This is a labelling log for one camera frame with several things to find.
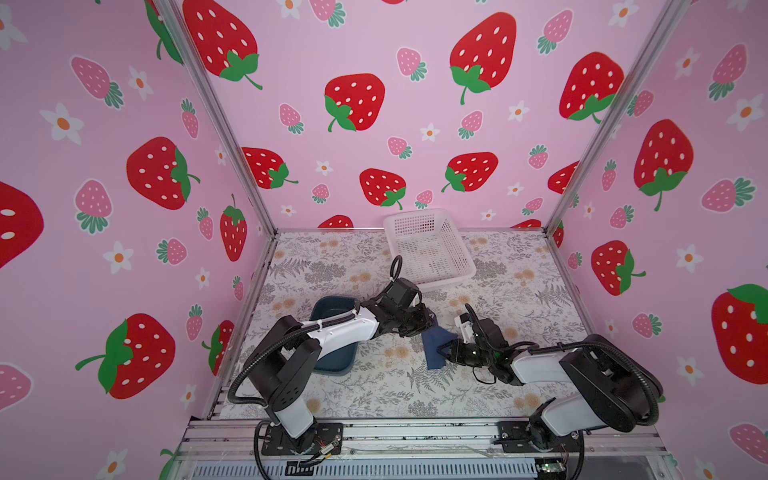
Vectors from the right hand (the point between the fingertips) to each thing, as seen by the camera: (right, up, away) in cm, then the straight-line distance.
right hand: (436, 351), depth 88 cm
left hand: (0, +9, -4) cm, 10 cm away
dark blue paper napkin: (-1, +3, +1) cm, 4 cm away
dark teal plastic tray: (-27, -1, -5) cm, 27 cm away
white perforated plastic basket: (+2, +32, +27) cm, 42 cm away
